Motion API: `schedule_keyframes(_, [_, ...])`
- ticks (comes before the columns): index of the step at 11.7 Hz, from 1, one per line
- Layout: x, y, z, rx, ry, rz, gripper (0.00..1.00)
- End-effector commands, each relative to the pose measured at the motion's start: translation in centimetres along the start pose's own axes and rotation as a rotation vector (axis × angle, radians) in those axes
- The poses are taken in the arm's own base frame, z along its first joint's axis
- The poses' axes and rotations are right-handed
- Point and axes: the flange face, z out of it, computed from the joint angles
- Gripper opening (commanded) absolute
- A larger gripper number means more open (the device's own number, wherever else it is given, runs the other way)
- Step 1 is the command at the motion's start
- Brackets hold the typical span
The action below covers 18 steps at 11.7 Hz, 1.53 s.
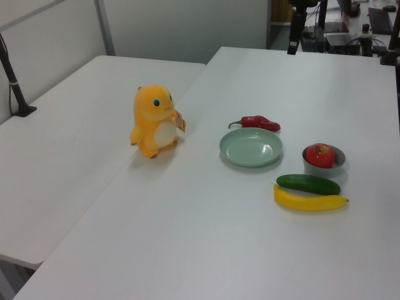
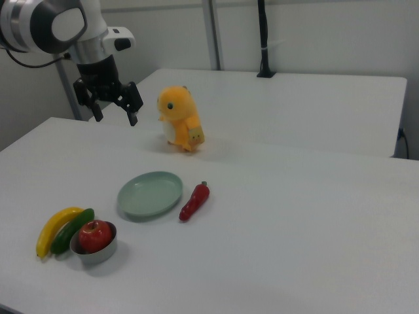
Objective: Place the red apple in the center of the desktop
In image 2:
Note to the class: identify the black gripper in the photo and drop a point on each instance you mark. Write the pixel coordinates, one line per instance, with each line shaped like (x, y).
(99, 81)

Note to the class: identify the red apple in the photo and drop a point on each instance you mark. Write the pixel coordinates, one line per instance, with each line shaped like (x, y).
(95, 236)

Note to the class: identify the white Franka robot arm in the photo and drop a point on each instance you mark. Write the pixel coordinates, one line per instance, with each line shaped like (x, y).
(39, 23)

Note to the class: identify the orange plush hamster toy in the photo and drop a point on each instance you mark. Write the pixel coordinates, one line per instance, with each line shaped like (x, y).
(178, 111)

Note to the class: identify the cardboard hang tag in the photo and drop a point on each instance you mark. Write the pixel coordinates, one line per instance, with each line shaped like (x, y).
(196, 137)

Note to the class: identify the pale green round plate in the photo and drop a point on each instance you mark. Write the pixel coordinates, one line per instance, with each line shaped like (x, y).
(149, 198)

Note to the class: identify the red chili pepper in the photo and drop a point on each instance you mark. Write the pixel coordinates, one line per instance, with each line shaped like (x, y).
(194, 202)

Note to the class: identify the green cucumber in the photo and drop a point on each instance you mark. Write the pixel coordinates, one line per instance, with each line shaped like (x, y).
(70, 230)

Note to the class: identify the yellow banana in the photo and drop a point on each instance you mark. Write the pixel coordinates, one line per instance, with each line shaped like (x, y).
(54, 227)

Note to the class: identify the small grey metal bowl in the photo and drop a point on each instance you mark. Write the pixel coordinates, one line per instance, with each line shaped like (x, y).
(98, 256)

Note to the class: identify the white side table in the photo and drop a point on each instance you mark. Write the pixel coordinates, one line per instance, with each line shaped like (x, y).
(278, 108)

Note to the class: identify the black camera stand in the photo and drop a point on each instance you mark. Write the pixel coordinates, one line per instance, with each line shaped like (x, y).
(264, 39)

